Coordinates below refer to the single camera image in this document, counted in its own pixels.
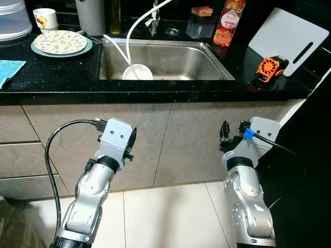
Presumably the orange black handheld fan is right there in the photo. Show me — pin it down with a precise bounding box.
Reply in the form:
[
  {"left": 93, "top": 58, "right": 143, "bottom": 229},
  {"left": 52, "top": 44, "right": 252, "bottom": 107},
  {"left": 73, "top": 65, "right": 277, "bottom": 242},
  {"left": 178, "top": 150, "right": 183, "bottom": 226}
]
[{"left": 255, "top": 55, "right": 290, "bottom": 83}]

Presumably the oil bottle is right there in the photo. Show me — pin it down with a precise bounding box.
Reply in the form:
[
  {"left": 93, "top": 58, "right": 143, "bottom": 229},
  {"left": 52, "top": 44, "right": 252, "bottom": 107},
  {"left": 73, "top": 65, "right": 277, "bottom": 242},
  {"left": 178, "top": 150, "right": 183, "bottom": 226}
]
[{"left": 108, "top": 0, "right": 122, "bottom": 36}]

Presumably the clear sponge holder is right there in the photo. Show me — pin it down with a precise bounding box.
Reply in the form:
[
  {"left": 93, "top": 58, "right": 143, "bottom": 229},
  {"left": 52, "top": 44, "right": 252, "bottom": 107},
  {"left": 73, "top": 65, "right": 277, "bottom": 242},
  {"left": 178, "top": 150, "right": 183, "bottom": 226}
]
[{"left": 185, "top": 13, "right": 215, "bottom": 39}]

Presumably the stainless steel sink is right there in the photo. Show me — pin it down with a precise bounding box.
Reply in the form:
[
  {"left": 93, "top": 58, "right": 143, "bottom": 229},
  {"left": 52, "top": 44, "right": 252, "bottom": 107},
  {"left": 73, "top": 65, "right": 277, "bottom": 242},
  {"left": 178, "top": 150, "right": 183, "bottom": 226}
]
[{"left": 97, "top": 37, "right": 236, "bottom": 82}]

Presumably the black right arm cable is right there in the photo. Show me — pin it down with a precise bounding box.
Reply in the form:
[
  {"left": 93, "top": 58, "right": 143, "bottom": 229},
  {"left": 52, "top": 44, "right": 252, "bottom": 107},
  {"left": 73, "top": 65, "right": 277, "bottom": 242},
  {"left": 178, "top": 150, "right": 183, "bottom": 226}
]
[{"left": 243, "top": 128, "right": 308, "bottom": 210}]

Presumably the black side cabinet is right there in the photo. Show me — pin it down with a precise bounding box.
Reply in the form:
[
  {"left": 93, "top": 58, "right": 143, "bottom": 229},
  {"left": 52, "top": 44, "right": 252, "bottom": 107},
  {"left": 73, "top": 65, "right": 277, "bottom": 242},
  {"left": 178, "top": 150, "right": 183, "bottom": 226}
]
[{"left": 256, "top": 98, "right": 331, "bottom": 248}]

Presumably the floral print plate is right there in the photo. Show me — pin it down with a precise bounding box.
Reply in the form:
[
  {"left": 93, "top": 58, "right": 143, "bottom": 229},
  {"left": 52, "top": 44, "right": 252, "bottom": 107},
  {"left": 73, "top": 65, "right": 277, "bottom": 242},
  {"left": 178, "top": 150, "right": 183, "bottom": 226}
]
[{"left": 34, "top": 30, "right": 87, "bottom": 55}]

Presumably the pink yellow sponge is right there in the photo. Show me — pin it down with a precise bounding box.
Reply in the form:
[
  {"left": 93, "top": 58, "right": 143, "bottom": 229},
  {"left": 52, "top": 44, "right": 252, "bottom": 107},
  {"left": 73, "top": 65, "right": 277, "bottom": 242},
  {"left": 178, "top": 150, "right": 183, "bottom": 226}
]
[{"left": 190, "top": 6, "right": 214, "bottom": 17}]

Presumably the white cutting board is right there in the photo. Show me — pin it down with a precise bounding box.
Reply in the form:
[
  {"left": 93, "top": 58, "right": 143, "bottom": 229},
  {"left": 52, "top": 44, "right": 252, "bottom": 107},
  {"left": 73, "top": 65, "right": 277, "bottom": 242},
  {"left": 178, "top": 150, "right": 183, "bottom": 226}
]
[{"left": 248, "top": 7, "right": 330, "bottom": 77}]

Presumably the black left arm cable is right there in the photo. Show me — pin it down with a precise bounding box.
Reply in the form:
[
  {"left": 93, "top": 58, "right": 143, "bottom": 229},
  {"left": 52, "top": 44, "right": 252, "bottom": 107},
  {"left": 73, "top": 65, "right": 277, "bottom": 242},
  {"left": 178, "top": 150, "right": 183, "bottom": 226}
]
[{"left": 44, "top": 118, "right": 108, "bottom": 236}]

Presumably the white curved faucet hose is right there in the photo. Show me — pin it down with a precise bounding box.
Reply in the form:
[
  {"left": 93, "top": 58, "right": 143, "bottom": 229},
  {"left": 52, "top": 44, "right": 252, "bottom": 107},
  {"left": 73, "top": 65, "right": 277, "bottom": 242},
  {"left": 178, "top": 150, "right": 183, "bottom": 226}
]
[{"left": 125, "top": 0, "right": 174, "bottom": 68}]

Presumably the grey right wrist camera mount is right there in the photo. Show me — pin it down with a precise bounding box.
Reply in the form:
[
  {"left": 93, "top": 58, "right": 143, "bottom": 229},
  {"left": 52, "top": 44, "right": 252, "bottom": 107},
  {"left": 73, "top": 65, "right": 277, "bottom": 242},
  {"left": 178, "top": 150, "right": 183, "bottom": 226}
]
[{"left": 228, "top": 116, "right": 281, "bottom": 168}]

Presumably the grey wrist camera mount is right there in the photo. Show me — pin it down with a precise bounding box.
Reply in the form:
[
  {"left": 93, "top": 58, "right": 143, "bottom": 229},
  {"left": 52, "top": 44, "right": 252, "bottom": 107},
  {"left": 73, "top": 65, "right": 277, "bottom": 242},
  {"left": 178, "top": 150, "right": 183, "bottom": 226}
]
[
  {"left": 228, "top": 116, "right": 281, "bottom": 168},
  {"left": 96, "top": 118, "right": 136, "bottom": 168}
]

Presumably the grey kitchen base cabinet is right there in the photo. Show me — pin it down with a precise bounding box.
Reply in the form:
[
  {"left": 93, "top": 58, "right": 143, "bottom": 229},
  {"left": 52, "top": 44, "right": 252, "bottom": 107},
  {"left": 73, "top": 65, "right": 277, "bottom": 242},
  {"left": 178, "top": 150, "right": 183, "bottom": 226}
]
[{"left": 0, "top": 101, "right": 306, "bottom": 201}]

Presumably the silver spoon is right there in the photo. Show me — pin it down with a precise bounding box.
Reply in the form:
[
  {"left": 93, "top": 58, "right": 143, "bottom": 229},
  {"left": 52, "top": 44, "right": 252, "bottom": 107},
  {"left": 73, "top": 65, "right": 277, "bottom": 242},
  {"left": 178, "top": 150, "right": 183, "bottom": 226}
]
[{"left": 77, "top": 31, "right": 103, "bottom": 43}]

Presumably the grey green woven sack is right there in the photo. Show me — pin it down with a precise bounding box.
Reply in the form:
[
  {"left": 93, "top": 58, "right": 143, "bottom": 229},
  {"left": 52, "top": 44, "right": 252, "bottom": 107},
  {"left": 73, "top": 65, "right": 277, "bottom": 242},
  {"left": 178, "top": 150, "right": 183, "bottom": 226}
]
[{"left": 0, "top": 195, "right": 47, "bottom": 248}]

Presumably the teal towel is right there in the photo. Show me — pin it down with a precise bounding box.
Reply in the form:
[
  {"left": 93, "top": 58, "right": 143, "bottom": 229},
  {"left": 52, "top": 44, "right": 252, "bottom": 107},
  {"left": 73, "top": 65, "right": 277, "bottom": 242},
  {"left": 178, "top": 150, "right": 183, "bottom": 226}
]
[{"left": 0, "top": 59, "right": 26, "bottom": 89}]

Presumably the metal faucet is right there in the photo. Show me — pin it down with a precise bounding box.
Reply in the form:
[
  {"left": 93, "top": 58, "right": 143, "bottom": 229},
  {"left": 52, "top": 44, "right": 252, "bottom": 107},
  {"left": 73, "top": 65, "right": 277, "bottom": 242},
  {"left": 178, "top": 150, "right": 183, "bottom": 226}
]
[{"left": 147, "top": 0, "right": 162, "bottom": 37}]

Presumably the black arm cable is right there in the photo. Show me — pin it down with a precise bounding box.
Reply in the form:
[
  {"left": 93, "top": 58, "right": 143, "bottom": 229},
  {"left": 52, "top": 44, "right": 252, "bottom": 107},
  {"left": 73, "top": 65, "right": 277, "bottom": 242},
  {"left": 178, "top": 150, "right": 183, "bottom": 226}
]
[
  {"left": 44, "top": 118, "right": 108, "bottom": 236},
  {"left": 243, "top": 128, "right": 308, "bottom": 210}
]

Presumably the white printed mug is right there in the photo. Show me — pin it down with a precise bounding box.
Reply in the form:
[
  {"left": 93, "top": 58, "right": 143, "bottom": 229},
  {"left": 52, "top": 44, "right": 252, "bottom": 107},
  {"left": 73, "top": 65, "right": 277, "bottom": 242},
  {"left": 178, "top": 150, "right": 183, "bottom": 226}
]
[{"left": 33, "top": 8, "right": 59, "bottom": 30}]

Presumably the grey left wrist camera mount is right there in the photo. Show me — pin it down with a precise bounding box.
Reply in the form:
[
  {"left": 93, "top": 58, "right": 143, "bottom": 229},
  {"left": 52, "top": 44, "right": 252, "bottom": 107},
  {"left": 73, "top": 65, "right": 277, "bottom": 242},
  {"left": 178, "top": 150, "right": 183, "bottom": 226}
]
[{"left": 96, "top": 118, "right": 136, "bottom": 168}]

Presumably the grey tumbler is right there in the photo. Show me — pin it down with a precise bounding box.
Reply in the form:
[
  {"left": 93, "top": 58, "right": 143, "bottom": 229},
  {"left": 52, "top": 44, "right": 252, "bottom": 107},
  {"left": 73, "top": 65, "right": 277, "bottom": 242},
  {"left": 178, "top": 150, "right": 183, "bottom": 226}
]
[{"left": 75, "top": 0, "right": 107, "bottom": 37}]

